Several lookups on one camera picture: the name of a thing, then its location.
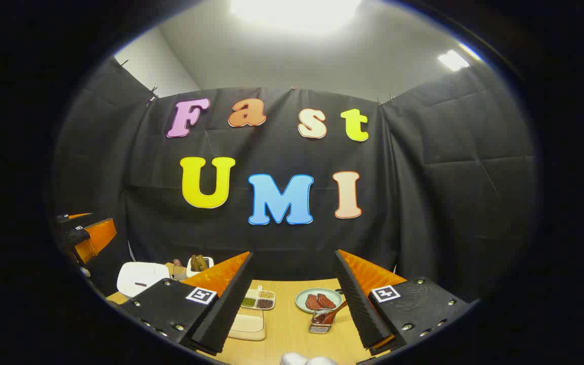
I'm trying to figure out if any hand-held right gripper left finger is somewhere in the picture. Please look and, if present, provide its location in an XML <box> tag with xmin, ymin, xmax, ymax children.
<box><xmin>120</xmin><ymin>251</ymin><xmax>255</xmax><ymax>355</ymax></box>

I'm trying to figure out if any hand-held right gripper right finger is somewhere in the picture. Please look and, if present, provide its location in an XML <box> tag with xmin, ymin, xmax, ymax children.
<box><xmin>334</xmin><ymin>249</ymin><xmax>475</xmax><ymax>356</ymax></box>

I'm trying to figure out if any brown wooden spoon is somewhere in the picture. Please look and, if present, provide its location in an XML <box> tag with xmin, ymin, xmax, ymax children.
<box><xmin>314</xmin><ymin>300</ymin><xmax>348</xmax><ymax>325</ymax></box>

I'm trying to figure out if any clear container of rice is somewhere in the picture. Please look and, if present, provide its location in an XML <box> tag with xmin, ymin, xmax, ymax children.
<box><xmin>227</xmin><ymin>307</ymin><xmax>267</xmax><ymax>341</ymax></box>

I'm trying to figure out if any metal wire chopstick holder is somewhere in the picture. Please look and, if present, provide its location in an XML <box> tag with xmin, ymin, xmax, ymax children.
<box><xmin>309</xmin><ymin>309</ymin><xmax>336</xmax><ymax>334</ymax></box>

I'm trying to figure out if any white rice cooker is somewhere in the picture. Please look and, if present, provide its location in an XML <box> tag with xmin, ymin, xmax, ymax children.
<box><xmin>117</xmin><ymin>262</ymin><xmax>171</xmax><ymax>298</ymax></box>

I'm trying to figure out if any white divided bean tray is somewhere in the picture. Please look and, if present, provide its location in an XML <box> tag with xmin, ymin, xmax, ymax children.
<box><xmin>240</xmin><ymin>286</ymin><xmax>276</xmax><ymax>311</ymax></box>

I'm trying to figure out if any white toaster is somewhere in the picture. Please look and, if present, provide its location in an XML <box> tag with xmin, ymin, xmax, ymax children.
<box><xmin>187</xmin><ymin>255</ymin><xmax>215</xmax><ymax>277</ymax></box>

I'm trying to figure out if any pale green plate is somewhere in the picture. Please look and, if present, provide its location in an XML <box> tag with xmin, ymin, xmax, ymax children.
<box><xmin>295</xmin><ymin>287</ymin><xmax>343</xmax><ymax>314</ymax></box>

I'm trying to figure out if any black backdrop cloth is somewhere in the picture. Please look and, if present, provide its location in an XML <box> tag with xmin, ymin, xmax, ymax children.
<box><xmin>51</xmin><ymin>56</ymin><xmax>538</xmax><ymax>305</ymax></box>

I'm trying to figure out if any small ceiling light panel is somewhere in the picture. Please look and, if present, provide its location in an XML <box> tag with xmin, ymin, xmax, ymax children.
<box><xmin>438</xmin><ymin>49</ymin><xmax>470</xmax><ymax>71</ymax></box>

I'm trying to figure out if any large ceiling light panel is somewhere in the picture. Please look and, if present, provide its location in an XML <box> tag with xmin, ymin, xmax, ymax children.
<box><xmin>231</xmin><ymin>0</ymin><xmax>361</xmax><ymax>31</ymax></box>

